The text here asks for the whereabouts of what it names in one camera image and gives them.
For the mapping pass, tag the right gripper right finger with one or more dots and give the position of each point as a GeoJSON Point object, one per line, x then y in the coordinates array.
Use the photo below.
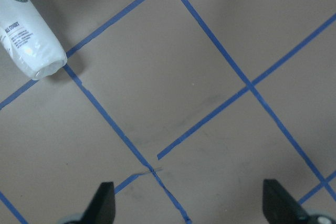
{"type": "Point", "coordinates": [280, 207]}

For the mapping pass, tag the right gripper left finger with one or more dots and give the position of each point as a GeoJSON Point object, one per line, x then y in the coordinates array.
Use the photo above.
{"type": "Point", "coordinates": [101, 208]}

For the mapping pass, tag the clear Wilson tennis ball can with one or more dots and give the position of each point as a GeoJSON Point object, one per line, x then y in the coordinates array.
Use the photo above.
{"type": "Point", "coordinates": [29, 41]}

